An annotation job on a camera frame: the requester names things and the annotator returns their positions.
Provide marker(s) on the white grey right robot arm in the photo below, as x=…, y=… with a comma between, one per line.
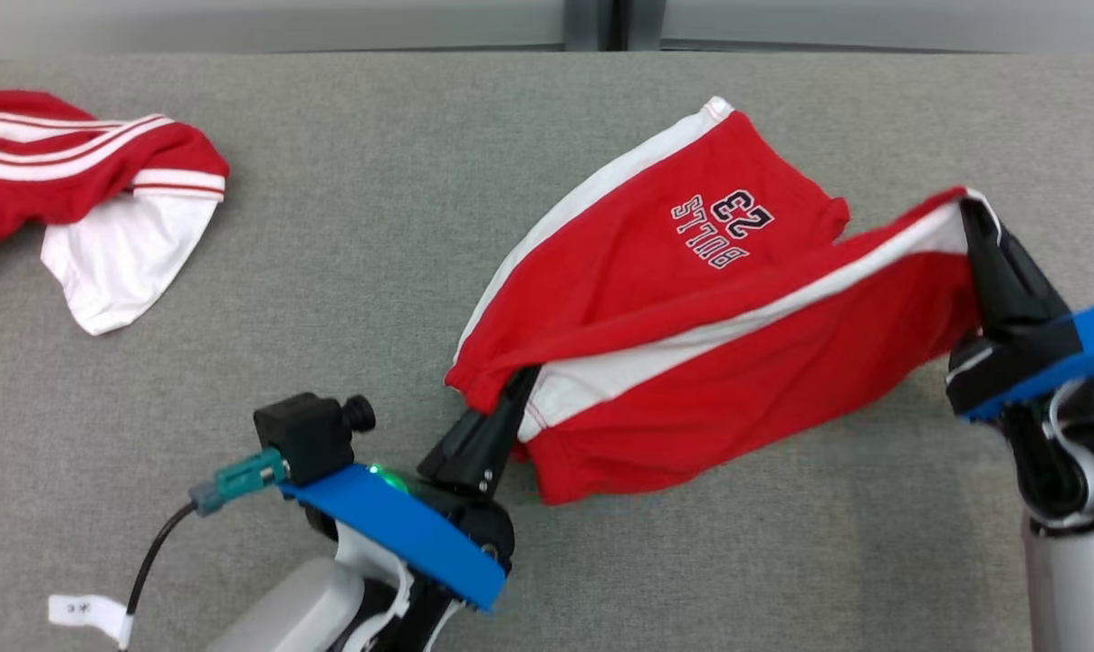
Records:
x=1081, y=580

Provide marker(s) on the red white basketball jersey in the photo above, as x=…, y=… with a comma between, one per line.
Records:
x=22, y=199

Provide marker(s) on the red Bulls 23 shorts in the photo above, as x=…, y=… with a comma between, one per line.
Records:
x=692, y=380

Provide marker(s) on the grey partition post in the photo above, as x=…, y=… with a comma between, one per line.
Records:
x=592, y=23

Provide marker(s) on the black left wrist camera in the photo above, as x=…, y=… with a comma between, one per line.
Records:
x=307, y=435

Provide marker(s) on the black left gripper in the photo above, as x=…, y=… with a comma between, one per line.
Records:
x=484, y=530

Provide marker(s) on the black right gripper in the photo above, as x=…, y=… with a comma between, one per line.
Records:
x=995, y=367

